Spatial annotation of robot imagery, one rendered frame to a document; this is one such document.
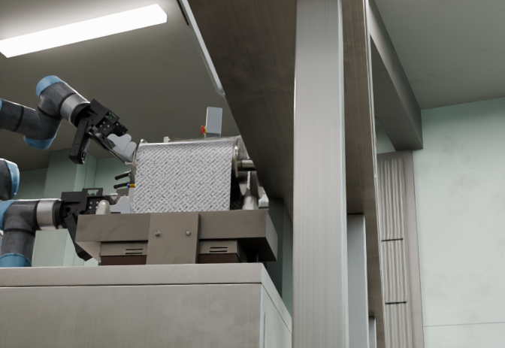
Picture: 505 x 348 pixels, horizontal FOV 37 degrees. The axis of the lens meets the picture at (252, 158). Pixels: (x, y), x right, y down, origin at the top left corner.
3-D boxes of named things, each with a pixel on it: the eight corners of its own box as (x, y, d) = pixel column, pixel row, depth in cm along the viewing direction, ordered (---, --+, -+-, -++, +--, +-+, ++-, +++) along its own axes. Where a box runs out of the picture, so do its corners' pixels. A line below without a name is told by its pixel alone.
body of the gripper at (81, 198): (105, 186, 179) (57, 189, 181) (101, 221, 175) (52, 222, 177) (116, 198, 185) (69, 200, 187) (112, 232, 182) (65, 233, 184)
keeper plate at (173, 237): (148, 268, 151) (153, 216, 155) (197, 267, 149) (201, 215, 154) (145, 264, 148) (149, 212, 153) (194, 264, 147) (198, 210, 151)
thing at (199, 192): (128, 249, 175) (136, 176, 183) (228, 247, 171) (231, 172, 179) (128, 249, 175) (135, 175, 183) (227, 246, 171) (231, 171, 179)
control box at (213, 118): (199, 141, 257) (201, 115, 261) (219, 143, 257) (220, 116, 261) (201, 131, 250) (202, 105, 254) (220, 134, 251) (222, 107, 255)
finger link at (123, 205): (142, 193, 177) (104, 195, 178) (140, 216, 174) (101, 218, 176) (146, 198, 179) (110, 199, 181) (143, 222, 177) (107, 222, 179)
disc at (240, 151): (244, 204, 190) (246, 150, 196) (246, 204, 189) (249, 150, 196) (233, 181, 176) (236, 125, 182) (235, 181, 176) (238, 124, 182)
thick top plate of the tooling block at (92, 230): (101, 264, 170) (104, 239, 173) (277, 261, 163) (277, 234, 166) (74, 241, 156) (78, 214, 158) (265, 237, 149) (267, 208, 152)
